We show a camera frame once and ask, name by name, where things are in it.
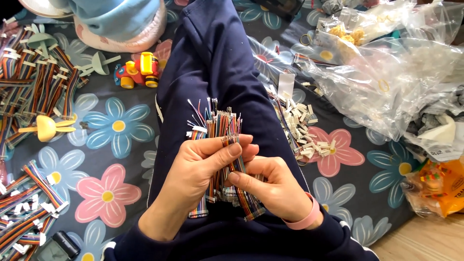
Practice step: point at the heap of clear plastic bags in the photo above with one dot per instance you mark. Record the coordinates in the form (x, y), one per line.
(391, 65)

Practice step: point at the person's navy trouser legs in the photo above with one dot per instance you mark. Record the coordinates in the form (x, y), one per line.
(217, 65)

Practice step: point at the black box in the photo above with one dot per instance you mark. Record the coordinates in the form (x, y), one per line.
(279, 7)

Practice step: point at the green funnel shaped toy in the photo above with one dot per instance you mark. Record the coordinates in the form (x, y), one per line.
(41, 41)

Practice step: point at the pink and blue plush cushion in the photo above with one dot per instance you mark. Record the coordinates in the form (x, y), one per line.
(116, 21)

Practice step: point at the yellow rabbit shaped toy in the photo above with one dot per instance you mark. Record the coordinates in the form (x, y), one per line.
(47, 127)

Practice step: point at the orange snack bag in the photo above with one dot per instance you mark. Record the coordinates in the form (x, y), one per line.
(435, 186)

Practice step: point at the floral dark grey blanket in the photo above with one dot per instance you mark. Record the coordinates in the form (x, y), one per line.
(108, 145)

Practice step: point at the person's right hand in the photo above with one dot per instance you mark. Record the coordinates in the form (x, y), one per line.
(279, 188)

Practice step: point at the person's left hand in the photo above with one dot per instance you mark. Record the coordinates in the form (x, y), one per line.
(188, 177)

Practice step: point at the pile of white plastic connectors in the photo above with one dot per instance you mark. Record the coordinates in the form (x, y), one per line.
(302, 127)

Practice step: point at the yellow rubber band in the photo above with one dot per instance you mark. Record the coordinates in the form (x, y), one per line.
(305, 39)

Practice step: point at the pink wristband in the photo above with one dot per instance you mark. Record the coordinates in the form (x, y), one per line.
(304, 215)

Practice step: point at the red yellow toy car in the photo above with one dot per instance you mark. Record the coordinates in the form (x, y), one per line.
(139, 70)

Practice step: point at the black digital timer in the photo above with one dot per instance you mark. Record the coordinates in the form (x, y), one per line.
(58, 248)

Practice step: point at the white paper tag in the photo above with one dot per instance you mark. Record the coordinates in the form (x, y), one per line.
(286, 84)

